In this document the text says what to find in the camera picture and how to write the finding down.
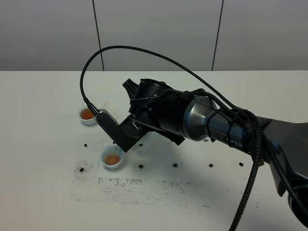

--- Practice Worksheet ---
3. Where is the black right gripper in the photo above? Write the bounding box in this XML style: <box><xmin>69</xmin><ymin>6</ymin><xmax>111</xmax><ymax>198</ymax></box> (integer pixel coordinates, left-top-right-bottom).
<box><xmin>122</xmin><ymin>78</ymin><xmax>193</xmax><ymax>145</ymax></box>

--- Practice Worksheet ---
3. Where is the blue porcelain teapot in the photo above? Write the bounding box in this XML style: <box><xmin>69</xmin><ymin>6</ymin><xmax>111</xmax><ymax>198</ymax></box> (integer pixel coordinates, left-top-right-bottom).
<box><xmin>128</xmin><ymin>133</ymin><xmax>150</xmax><ymax>151</ymax></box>

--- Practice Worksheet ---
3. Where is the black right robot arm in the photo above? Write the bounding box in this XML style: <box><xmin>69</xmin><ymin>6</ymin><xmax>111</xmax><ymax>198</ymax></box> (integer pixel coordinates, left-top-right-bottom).
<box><xmin>123</xmin><ymin>79</ymin><xmax>308</xmax><ymax>230</ymax></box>

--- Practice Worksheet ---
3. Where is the far blue porcelain teacup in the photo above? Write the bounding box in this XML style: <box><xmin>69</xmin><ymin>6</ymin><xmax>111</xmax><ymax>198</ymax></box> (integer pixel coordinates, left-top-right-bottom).
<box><xmin>77</xmin><ymin>107</ymin><xmax>97</xmax><ymax>126</ymax></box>

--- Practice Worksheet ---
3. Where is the blue porcelain teacup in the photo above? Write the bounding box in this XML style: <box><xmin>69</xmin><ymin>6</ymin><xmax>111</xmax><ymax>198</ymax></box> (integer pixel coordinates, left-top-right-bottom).
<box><xmin>100</xmin><ymin>145</ymin><xmax>124</xmax><ymax>169</ymax></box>
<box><xmin>77</xmin><ymin>107</ymin><xmax>97</xmax><ymax>126</ymax></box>

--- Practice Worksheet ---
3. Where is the near blue porcelain teacup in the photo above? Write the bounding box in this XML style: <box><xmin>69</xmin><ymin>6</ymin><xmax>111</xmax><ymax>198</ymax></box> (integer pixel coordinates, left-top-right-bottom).
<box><xmin>100</xmin><ymin>145</ymin><xmax>124</xmax><ymax>169</ymax></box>

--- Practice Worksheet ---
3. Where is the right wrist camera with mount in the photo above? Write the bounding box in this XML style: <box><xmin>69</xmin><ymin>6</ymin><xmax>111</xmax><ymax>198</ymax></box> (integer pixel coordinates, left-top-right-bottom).
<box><xmin>96</xmin><ymin>109</ymin><xmax>149</xmax><ymax>152</ymax></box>

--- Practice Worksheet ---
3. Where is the black braided camera cable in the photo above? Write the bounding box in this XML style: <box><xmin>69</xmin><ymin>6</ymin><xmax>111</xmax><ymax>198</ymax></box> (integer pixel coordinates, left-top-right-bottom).
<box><xmin>79</xmin><ymin>45</ymin><xmax>263</xmax><ymax>231</ymax></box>

